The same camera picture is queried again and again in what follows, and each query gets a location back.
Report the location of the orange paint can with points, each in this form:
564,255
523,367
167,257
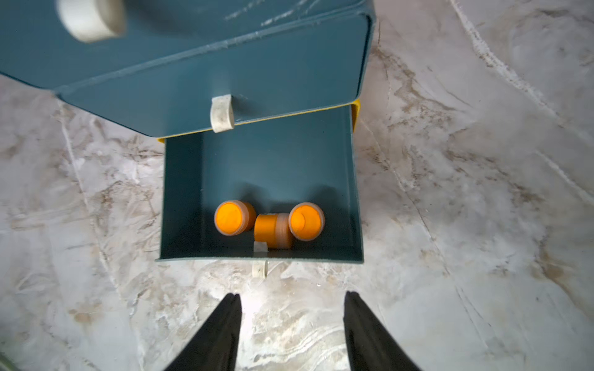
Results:
306,221
234,217
273,230

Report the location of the teal bottom drawer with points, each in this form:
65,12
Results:
273,165

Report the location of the teal drawer cabinet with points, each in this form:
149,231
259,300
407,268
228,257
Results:
222,103

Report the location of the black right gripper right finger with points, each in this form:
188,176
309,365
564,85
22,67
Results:
369,345

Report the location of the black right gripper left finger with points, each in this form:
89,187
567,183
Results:
215,345

